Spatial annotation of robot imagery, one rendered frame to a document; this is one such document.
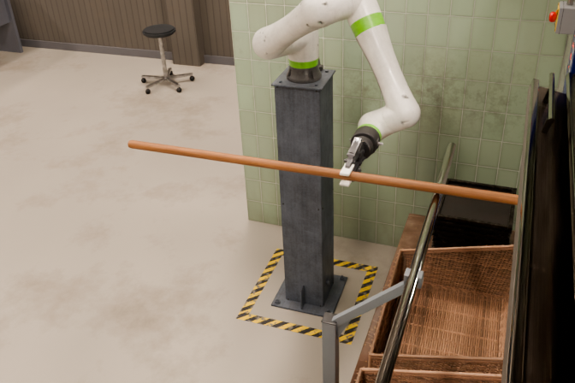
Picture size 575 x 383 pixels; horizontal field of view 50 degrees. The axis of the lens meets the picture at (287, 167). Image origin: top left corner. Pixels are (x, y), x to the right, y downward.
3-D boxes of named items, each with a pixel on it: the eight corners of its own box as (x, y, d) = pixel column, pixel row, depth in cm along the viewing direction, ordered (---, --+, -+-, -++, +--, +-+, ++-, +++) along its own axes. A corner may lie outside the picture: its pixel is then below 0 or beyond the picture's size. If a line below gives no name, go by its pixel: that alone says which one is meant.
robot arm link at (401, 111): (363, 39, 225) (350, 38, 215) (390, 25, 218) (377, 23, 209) (401, 132, 223) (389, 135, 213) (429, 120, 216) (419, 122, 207)
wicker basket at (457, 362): (527, 302, 228) (540, 242, 215) (526, 428, 183) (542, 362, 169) (395, 278, 243) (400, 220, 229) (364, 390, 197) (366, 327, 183)
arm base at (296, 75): (300, 60, 281) (300, 47, 278) (333, 62, 276) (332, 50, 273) (281, 81, 259) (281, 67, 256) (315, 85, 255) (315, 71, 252)
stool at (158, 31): (199, 76, 592) (192, 21, 565) (176, 97, 551) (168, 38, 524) (154, 73, 606) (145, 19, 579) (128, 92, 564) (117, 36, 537)
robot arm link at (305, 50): (276, 64, 261) (275, 20, 251) (307, 55, 268) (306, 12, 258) (293, 73, 251) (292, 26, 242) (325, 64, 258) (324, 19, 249)
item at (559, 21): (574, 26, 240) (579, 1, 235) (575, 35, 232) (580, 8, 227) (554, 26, 243) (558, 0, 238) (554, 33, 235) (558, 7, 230)
